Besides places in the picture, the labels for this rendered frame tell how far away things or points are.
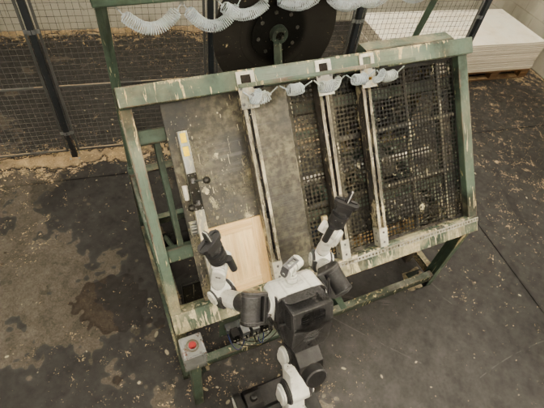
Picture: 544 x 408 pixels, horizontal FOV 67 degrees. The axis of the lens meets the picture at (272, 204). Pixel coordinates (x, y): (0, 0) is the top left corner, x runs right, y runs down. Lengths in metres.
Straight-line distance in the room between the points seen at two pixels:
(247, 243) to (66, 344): 1.66
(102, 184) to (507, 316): 3.82
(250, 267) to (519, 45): 5.45
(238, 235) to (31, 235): 2.22
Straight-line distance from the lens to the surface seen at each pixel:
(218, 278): 1.93
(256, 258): 2.42
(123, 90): 2.11
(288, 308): 1.84
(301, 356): 2.11
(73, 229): 4.02
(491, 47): 6.64
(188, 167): 2.20
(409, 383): 3.45
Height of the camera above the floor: 3.03
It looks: 49 degrees down
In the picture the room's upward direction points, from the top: 9 degrees clockwise
